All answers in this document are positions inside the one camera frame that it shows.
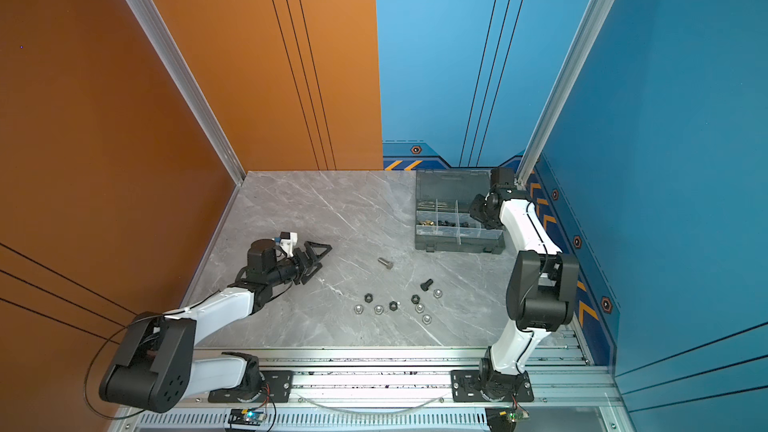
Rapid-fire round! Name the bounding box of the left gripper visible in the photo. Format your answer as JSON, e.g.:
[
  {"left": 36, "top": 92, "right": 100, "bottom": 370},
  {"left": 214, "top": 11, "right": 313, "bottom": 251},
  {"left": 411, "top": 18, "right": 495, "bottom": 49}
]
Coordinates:
[{"left": 266, "top": 243, "right": 331, "bottom": 290}]

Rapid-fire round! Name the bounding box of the black hex bolt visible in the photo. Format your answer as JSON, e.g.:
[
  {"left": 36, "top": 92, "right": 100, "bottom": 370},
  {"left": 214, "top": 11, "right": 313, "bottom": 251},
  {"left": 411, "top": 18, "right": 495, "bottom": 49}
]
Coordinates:
[{"left": 420, "top": 279, "right": 433, "bottom": 292}]

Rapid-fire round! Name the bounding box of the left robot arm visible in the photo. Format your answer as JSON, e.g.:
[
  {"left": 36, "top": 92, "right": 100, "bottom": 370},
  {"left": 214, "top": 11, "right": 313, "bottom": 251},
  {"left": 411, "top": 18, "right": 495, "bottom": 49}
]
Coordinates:
[{"left": 98, "top": 232, "right": 333, "bottom": 413}]

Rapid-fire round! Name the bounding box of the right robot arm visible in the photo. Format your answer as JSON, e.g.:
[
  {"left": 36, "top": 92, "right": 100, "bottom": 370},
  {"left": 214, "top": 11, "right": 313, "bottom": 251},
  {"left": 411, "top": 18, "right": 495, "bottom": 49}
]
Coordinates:
[{"left": 470, "top": 168, "right": 580, "bottom": 402}]

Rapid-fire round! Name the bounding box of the clear plastic organizer box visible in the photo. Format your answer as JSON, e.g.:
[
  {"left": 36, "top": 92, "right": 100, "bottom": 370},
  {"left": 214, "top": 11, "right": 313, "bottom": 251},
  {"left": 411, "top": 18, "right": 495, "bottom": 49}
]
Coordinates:
[{"left": 414, "top": 169, "right": 505, "bottom": 254}]

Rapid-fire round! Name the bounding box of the silver hex bolt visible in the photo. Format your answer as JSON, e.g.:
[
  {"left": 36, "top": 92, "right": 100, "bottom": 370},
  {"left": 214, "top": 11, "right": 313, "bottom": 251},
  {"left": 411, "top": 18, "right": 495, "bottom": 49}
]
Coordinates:
[{"left": 377, "top": 257, "right": 393, "bottom": 270}]

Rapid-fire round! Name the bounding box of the left circuit board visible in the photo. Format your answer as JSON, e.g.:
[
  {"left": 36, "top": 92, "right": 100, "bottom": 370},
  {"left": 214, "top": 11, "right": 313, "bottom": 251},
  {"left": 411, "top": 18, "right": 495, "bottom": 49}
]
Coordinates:
[{"left": 226, "top": 408, "right": 269, "bottom": 431}]

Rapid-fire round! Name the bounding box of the circuit board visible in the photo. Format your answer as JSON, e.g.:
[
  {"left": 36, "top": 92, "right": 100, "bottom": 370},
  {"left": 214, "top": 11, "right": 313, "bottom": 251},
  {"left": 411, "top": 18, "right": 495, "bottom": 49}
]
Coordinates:
[
  {"left": 226, "top": 408, "right": 269, "bottom": 431},
  {"left": 485, "top": 408, "right": 530, "bottom": 432}
]

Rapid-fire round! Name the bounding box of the right circuit board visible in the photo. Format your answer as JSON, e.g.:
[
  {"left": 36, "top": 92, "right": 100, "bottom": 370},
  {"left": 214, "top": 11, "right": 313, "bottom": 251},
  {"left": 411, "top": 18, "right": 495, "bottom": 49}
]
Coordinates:
[{"left": 485, "top": 408, "right": 530, "bottom": 432}]

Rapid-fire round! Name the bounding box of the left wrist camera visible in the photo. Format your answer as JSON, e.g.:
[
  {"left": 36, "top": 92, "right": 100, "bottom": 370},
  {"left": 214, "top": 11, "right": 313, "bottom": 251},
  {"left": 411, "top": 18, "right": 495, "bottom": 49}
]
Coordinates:
[{"left": 276, "top": 231, "right": 298, "bottom": 258}]

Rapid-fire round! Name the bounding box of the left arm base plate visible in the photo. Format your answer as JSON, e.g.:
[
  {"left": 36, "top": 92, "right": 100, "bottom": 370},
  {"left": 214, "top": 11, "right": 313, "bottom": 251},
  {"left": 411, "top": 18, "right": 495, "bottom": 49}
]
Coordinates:
[{"left": 207, "top": 370, "right": 294, "bottom": 405}]

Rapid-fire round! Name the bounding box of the front aluminium rail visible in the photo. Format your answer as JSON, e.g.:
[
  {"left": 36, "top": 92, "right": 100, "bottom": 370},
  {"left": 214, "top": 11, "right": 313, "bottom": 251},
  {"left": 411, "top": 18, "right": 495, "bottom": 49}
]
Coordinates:
[{"left": 107, "top": 346, "right": 637, "bottom": 432}]

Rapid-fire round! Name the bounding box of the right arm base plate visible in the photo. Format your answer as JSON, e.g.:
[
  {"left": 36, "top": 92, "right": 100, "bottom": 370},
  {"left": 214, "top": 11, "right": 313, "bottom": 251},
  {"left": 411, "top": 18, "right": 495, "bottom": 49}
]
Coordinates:
[{"left": 450, "top": 370, "right": 535, "bottom": 403}]

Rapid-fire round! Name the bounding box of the left aluminium frame post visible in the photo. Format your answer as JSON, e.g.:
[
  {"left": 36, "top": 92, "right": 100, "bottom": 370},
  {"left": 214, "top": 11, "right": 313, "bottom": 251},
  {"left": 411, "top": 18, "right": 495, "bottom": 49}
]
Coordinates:
[{"left": 125, "top": 0, "right": 246, "bottom": 186}]

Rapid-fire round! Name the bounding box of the aluminium frame post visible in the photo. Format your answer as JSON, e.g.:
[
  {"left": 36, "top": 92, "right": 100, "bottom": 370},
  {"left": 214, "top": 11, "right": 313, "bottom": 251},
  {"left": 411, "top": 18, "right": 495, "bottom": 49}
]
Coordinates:
[
  {"left": 125, "top": 0, "right": 246, "bottom": 186},
  {"left": 515, "top": 0, "right": 615, "bottom": 190}
]

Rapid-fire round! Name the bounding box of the right aluminium frame post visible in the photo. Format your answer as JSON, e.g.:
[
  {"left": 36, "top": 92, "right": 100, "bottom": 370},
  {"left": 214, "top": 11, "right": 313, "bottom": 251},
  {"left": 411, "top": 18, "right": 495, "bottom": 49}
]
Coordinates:
[{"left": 515, "top": 0, "right": 615, "bottom": 190}]

